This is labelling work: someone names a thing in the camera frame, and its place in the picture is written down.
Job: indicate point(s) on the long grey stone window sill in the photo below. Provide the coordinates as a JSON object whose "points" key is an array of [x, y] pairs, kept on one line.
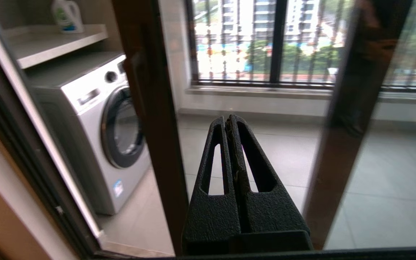
{"points": [[258, 93]]}

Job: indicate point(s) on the dark brown sliding glass door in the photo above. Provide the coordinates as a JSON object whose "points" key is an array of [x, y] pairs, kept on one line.
{"points": [[150, 108]]}

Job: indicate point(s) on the white detergent bottle green label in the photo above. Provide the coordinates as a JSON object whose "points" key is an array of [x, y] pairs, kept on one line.
{"points": [[67, 18]]}

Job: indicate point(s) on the white front-load washing machine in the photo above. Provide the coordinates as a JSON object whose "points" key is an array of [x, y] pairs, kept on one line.
{"points": [[81, 144]]}

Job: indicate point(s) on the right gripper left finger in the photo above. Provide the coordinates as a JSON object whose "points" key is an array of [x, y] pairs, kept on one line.
{"points": [[211, 216]]}

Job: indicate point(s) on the dark brown fixed glass panel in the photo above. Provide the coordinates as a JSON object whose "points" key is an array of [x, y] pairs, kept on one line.
{"points": [[359, 90]]}

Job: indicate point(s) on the white wall shelf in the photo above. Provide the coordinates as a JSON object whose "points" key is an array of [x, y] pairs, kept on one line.
{"points": [[56, 45]]}

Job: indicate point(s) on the long black balcony railing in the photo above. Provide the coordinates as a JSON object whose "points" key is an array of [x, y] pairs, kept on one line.
{"points": [[237, 81]]}

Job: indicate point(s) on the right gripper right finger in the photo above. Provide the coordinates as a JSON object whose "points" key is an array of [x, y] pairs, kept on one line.
{"points": [[276, 213]]}

